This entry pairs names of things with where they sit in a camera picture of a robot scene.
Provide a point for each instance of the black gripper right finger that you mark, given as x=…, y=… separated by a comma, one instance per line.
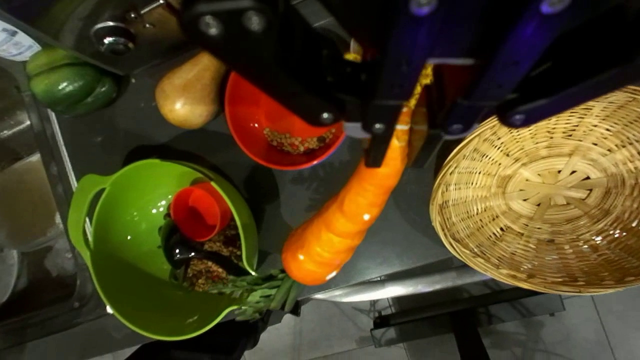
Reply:
x=523, y=61

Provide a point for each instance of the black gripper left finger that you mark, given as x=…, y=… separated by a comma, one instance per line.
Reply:
x=272, y=44

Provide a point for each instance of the orange carrot with green top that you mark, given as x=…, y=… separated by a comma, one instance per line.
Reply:
x=321, y=246

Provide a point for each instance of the red bowl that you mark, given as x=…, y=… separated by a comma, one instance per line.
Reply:
x=271, y=134

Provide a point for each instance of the green mixing bowl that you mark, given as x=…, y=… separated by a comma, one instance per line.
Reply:
x=117, y=223

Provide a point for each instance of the woven wicker basket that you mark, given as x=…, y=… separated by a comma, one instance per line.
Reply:
x=552, y=206

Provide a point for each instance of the silver toaster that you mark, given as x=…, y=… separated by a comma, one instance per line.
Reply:
x=113, y=27

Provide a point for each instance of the small red cup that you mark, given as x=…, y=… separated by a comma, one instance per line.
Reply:
x=200, y=210

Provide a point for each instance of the green bell pepper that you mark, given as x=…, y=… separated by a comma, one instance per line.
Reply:
x=69, y=85

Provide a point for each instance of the steel kitchen sink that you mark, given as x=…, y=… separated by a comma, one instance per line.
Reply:
x=44, y=287

